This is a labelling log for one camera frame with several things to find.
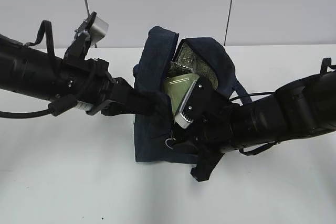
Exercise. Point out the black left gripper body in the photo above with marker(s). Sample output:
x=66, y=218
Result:
x=91, y=87

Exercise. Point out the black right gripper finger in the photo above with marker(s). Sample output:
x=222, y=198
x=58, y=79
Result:
x=206, y=162

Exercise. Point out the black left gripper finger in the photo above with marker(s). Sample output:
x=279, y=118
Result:
x=126, y=100

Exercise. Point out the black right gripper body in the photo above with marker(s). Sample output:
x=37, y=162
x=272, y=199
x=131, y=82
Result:
x=204, y=131

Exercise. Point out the dark navy lunch bag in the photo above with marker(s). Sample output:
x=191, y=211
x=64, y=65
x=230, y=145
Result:
x=154, y=133

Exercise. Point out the green lid glass container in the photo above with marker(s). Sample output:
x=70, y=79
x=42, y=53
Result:
x=176, y=88

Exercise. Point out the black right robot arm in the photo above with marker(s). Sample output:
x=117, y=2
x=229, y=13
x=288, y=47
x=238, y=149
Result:
x=302, y=109

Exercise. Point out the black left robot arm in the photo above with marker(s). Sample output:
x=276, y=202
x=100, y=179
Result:
x=33, y=73

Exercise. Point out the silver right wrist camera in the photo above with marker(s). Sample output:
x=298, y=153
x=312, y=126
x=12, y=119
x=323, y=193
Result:
x=199, y=98

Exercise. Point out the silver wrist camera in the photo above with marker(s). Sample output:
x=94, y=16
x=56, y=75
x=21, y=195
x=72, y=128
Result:
x=93, y=27
x=199, y=98

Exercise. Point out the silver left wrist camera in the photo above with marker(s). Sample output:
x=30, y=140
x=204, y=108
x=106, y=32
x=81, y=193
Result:
x=93, y=27

